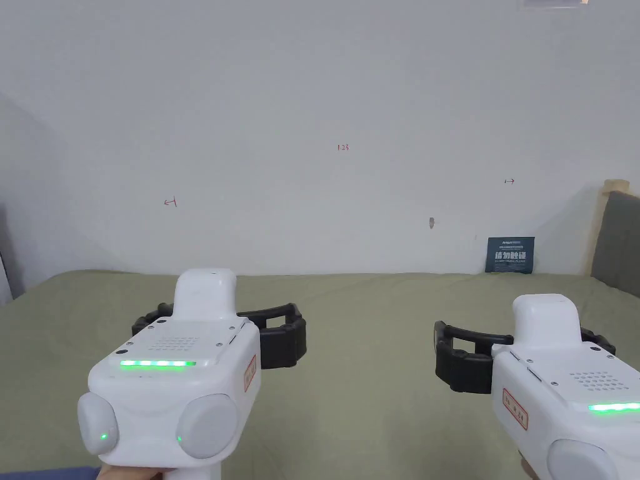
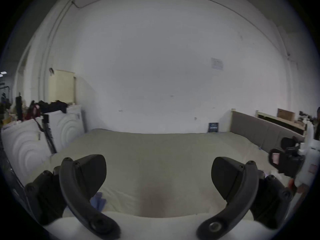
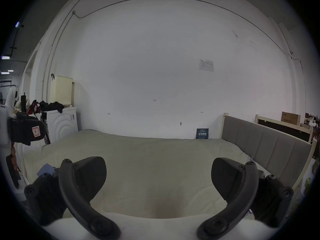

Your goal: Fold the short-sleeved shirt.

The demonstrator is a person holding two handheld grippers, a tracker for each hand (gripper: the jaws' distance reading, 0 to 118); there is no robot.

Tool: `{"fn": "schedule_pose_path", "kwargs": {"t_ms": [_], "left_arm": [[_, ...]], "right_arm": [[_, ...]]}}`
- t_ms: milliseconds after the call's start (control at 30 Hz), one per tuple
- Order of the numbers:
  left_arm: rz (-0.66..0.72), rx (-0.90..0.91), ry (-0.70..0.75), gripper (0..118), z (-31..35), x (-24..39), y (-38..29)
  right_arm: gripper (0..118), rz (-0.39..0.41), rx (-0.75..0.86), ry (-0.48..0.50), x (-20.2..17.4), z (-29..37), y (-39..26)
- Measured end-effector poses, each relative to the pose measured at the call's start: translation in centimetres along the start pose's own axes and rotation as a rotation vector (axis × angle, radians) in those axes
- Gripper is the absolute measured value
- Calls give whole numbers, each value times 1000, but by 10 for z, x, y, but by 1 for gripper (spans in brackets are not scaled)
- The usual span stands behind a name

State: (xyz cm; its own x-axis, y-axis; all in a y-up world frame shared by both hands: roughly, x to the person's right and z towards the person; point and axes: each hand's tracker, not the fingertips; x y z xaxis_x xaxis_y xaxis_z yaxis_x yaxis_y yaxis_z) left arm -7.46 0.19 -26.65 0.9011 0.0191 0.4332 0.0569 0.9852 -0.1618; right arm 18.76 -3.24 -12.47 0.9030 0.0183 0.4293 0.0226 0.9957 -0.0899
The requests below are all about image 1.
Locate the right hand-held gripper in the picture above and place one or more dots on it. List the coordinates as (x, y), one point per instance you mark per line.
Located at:
(560, 395)

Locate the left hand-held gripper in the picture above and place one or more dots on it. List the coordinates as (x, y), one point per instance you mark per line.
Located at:
(200, 380)

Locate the person's right hand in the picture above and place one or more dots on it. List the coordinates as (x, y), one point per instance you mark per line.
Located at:
(525, 470)

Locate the person's left hand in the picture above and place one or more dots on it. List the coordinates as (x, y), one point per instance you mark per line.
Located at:
(125, 473)

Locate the dark blue sign card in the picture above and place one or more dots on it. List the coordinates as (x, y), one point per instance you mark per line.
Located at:
(510, 255)

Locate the bed with pale green sheet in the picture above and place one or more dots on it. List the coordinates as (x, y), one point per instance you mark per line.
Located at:
(370, 360)

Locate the dark blue garment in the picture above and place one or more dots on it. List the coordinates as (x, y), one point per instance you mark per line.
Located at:
(45, 474)

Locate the grey padded headboard, wooden frame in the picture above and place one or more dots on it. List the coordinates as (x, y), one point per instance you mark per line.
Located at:
(617, 240)

